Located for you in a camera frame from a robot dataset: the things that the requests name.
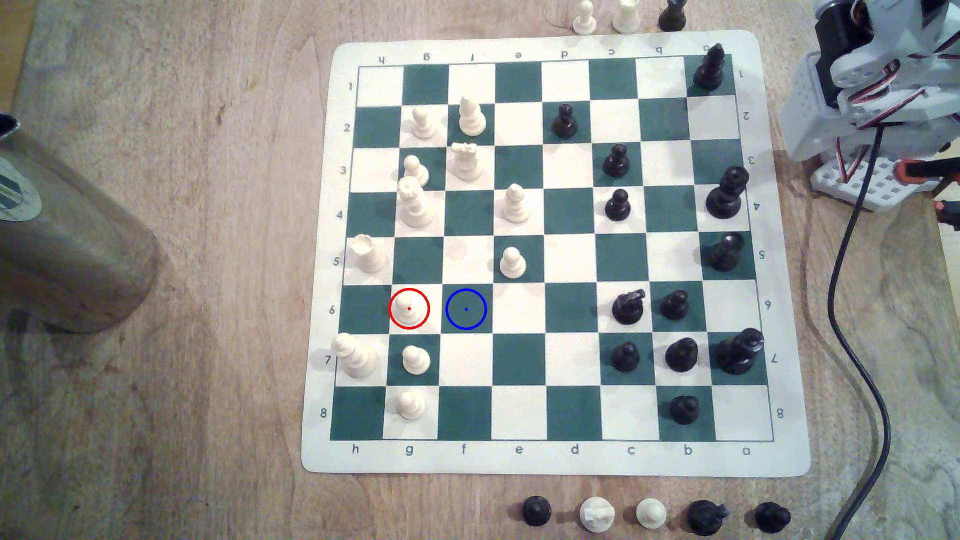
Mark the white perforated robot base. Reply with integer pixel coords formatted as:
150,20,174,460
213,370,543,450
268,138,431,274
780,52,960,213

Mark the green and white chess mat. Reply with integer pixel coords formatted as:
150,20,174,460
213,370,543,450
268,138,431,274
300,30,813,477

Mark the white chess queen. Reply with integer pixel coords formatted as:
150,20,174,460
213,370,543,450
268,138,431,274
396,176,436,230

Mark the white chess knight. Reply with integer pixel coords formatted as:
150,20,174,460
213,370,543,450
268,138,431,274
450,142,485,183

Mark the white chess rook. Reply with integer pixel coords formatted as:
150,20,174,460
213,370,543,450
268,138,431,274
612,0,643,35
351,233,390,275

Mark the white chess bishop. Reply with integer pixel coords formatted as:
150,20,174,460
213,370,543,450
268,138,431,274
457,95,488,138

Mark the white chess king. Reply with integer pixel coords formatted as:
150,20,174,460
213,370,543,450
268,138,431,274
331,332,378,380

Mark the black chess knight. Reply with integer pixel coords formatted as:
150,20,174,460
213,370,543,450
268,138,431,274
611,288,648,326
687,499,731,537

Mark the black chess rook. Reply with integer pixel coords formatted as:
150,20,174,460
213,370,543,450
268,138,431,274
708,231,746,273
693,42,727,91

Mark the black chess queen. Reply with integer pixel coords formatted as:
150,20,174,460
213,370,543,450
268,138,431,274
705,165,750,221

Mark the black chess king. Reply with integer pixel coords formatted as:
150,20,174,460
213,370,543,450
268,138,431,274
716,327,766,376

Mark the white pawn e4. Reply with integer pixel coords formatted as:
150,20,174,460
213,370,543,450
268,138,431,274
501,182,532,225

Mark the black pawn b7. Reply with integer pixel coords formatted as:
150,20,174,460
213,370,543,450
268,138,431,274
665,337,700,374

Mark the captured white rook bottom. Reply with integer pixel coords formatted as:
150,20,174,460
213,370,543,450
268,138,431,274
579,496,618,534

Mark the brushed metal cylinder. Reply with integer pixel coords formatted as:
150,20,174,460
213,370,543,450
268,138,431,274
0,112,161,336

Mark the orange and black clamp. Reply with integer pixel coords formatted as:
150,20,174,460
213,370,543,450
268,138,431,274
894,156,960,186

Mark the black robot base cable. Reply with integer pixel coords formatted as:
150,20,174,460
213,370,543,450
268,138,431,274
825,123,894,540

